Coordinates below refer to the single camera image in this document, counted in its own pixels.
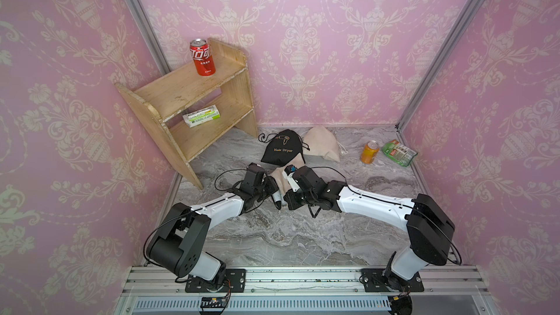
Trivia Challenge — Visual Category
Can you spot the black drawstring bag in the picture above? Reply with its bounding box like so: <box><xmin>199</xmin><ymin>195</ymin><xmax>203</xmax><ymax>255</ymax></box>
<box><xmin>258</xmin><ymin>129</ymin><xmax>310</xmax><ymax>166</ymax></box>

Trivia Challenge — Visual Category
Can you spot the beige hair dryer bag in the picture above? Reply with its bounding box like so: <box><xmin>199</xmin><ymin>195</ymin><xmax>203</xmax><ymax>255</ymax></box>
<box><xmin>303</xmin><ymin>125</ymin><xmax>342</xmax><ymax>162</ymax></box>

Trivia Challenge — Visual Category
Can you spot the white hair dryer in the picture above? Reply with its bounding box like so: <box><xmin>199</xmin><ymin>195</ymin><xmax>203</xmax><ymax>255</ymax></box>
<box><xmin>272</xmin><ymin>190</ymin><xmax>287</xmax><ymax>210</ymax></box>

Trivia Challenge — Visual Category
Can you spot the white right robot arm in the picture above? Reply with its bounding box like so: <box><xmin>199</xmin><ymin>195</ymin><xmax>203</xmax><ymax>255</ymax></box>
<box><xmin>282</xmin><ymin>165</ymin><xmax>455</xmax><ymax>291</ymax></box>

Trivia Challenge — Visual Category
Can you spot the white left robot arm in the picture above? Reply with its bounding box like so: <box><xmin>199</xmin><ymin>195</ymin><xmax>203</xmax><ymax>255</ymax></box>
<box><xmin>143</xmin><ymin>163</ymin><xmax>282</xmax><ymax>289</ymax></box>

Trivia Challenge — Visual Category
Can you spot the orange soda can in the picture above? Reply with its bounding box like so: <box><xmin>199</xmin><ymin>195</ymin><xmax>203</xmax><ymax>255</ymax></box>
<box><xmin>360</xmin><ymin>140</ymin><xmax>380</xmax><ymax>164</ymax></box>

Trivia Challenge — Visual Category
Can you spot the green white box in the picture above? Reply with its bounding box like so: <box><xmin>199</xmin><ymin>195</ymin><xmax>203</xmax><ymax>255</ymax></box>
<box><xmin>182</xmin><ymin>105</ymin><xmax>221</xmax><ymax>128</ymax></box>

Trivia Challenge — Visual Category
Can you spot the green snack packet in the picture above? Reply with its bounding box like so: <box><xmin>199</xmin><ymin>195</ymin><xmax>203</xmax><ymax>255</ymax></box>
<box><xmin>381</xmin><ymin>139</ymin><xmax>418</xmax><ymax>167</ymax></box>

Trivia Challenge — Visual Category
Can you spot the wooden two-tier shelf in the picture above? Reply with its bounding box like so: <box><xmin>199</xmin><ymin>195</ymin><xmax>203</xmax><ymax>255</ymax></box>
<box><xmin>116</xmin><ymin>39</ymin><xmax>258</xmax><ymax>189</ymax></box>

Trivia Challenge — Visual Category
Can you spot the red cola can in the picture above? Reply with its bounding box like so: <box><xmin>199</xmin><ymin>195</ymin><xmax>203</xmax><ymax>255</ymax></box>
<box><xmin>190</xmin><ymin>39</ymin><xmax>216</xmax><ymax>77</ymax></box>

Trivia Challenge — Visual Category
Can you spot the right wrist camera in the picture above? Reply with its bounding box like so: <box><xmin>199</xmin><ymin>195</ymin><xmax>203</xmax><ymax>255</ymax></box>
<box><xmin>282</xmin><ymin>165</ymin><xmax>300</xmax><ymax>193</ymax></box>

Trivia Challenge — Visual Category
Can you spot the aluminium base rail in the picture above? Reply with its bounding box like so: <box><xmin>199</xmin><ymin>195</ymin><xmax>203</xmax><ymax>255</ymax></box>
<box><xmin>115</xmin><ymin>266</ymin><xmax>499</xmax><ymax>314</ymax></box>

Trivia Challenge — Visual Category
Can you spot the left aluminium corner post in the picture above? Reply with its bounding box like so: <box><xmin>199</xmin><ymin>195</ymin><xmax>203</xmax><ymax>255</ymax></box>
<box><xmin>125</xmin><ymin>0</ymin><xmax>172</xmax><ymax>74</ymax></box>

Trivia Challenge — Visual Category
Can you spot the aluminium corner post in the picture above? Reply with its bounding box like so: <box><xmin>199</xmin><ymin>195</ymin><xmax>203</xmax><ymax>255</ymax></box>
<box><xmin>395</xmin><ymin>0</ymin><xmax>484</xmax><ymax>135</ymax></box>
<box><xmin>125</xmin><ymin>0</ymin><xmax>172</xmax><ymax>74</ymax></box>

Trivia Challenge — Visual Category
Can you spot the right aluminium corner post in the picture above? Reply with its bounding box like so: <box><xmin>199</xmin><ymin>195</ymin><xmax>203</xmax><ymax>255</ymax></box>
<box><xmin>395</xmin><ymin>0</ymin><xmax>484</xmax><ymax>135</ymax></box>

